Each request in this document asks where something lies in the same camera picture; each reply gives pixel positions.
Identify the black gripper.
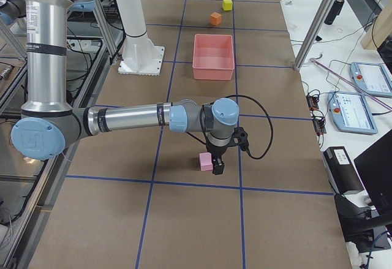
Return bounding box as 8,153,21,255
206,142,228,175

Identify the pink foam block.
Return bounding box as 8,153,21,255
199,152,213,172

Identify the yellow foam block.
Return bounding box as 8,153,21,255
222,0,233,11

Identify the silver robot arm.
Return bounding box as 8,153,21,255
11,0,247,175
1,0,96,26

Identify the pink plastic bin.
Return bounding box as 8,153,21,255
192,34,235,81

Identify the black power box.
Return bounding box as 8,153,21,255
323,146,364,195

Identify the near teach pendant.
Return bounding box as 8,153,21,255
328,91,378,135

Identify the teach pendant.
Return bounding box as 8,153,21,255
350,62,391,98
328,91,378,135

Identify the orange foam block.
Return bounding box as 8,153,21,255
209,12,222,26

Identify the far teach pendant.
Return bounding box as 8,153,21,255
350,62,391,98

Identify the black water bottle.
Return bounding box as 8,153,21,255
324,0,345,25

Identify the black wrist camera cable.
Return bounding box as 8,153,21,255
227,94,274,160

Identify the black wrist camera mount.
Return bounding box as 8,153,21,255
227,127,249,152

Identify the white camera pole base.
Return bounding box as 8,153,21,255
116,0,165,76

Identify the aluminium frame post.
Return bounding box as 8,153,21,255
293,0,334,71

